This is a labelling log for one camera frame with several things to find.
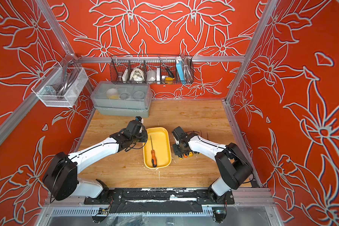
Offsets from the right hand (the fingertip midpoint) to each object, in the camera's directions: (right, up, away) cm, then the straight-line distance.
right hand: (175, 150), depth 88 cm
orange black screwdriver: (-13, -5, -6) cm, 15 cm away
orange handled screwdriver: (+6, -3, -2) cm, 7 cm away
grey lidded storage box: (-32, +34, +13) cm, 48 cm away
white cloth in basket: (-25, +49, +3) cm, 55 cm away
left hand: (-18, +12, -1) cm, 21 cm away
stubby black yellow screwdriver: (+10, -2, -1) cm, 10 cm away
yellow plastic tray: (-9, +3, +2) cm, 9 cm away
